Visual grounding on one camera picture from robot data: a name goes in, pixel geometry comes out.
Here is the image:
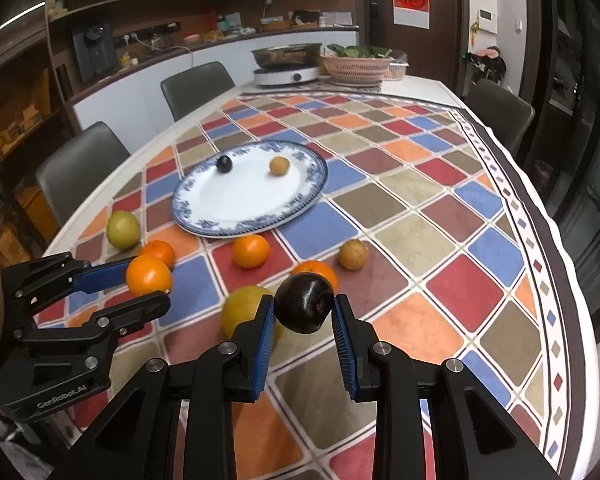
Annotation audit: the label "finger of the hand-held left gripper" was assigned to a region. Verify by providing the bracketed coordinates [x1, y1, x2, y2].
[14, 291, 172, 357]
[0, 252, 138, 311]

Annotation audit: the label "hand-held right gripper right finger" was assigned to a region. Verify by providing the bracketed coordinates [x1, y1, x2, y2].
[330, 294, 563, 480]

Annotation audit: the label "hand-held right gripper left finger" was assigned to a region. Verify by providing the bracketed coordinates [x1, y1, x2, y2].
[47, 294, 277, 480]

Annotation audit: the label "yellow-green pear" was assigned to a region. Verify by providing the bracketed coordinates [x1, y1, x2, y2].
[222, 285, 284, 348]

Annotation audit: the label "orange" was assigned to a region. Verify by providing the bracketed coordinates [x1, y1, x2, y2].
[125, 255, 174, 297]
[231, 234, 271, 269]
[291, 260, 339, 296]
[140, 240, 176, 268]

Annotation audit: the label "green pear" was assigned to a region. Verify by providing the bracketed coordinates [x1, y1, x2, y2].
[106, 211, 142, 250]

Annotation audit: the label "blue-rimmed white plate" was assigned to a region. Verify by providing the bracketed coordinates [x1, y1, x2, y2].
[171, 140, 329, 238]

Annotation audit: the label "grey dining chair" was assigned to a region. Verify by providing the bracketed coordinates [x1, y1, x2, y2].
[462, 78, 536, 158]
[160, 61, 237, 122]
[35, 121, 132, 228]

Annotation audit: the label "colourful diamond-pattern tablecloth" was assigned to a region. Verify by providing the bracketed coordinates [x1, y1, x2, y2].
[30, 82, 600, 480]

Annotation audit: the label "white sideboard cabinet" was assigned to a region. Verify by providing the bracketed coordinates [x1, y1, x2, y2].
[72, 27, 361, 133]

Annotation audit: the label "black countertop appliance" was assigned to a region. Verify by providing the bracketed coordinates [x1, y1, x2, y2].
[71, 22, 118, 83]

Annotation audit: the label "white induction cooker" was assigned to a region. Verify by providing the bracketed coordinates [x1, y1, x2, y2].
[253, 65, 322, 88]

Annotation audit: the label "pink plastic basket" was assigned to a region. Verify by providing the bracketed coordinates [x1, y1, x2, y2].
[320, 55, 393, 85]

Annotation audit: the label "steel pot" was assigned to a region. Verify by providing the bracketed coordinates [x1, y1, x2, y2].
[250, 43, 324, 69]

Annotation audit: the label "white plastic basket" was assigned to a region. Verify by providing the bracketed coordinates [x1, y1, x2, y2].
[382, 60, 410, 81]

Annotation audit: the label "green leafy vegetables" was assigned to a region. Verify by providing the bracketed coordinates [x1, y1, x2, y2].
[326, 44, 393, 59]

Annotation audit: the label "dark wooden door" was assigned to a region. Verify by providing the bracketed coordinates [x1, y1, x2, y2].
[362, 0, 463, 96]

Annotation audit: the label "glass sliding door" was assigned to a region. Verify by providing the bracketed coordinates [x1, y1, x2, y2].
[535, 0, 600, 341]

